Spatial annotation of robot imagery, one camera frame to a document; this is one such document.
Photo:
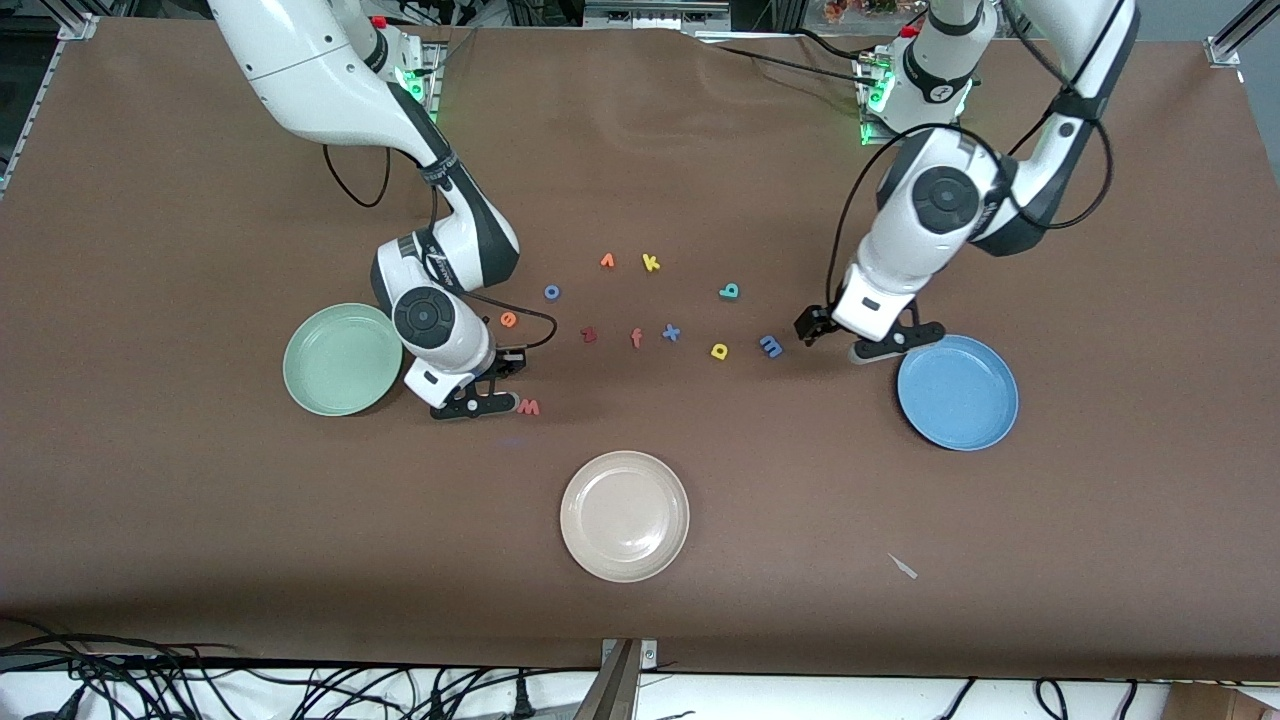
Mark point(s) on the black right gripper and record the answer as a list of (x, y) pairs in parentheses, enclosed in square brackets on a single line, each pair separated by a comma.
[(507, 364)]

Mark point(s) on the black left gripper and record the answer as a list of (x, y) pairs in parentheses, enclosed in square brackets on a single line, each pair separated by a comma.
[(812, 323)]

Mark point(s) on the blue foam letter m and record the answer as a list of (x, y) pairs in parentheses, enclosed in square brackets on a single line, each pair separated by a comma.
[(772, 347)]

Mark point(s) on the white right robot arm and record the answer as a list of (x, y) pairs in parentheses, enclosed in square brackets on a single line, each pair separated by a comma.
[(300, 60)]

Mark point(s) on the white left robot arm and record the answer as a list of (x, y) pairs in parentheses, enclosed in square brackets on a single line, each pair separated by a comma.
[(900, 250)]

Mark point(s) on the blue plate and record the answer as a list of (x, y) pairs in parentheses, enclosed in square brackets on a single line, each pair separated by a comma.
[(957, 392)]

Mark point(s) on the green plate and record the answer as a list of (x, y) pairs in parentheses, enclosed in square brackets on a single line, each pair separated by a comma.
[(343, 359)]

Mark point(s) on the beige plate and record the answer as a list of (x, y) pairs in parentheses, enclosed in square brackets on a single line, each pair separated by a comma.
[(625, 516)]

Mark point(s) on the small white paper scrap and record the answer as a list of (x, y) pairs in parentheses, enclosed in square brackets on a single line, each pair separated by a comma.
[(903, 566)]

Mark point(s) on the colourful flowers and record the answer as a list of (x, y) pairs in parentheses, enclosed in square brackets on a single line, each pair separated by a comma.
[(860, 8)]

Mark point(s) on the black power plug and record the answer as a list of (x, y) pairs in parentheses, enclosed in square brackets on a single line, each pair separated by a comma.
[(521, 700)]

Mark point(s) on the brown table cover sheet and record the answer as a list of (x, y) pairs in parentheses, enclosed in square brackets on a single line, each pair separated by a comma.
[(200, 500)]

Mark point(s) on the grey metal box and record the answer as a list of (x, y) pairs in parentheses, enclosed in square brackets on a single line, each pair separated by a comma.
[(650, 12)]

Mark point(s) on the cardboard box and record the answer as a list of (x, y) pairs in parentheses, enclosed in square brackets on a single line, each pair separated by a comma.
[(1220, 705)]

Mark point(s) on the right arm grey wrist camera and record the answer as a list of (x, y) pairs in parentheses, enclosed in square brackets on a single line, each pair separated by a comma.
[(470, 407)]

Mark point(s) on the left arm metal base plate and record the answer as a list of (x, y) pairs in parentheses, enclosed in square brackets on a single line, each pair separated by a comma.
[(880, 140)]

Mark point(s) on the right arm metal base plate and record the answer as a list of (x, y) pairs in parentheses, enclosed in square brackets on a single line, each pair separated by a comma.
[(432, 100)]

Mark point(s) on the grey metal bracket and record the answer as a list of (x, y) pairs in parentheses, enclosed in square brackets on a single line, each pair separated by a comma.
[(620, 685)]

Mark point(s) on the aluminium frame extrusion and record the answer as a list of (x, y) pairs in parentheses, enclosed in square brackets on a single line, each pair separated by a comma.
[(1235, 35)]

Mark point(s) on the aluminium frame rail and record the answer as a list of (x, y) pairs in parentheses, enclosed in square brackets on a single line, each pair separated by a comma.
[(78, 27)]

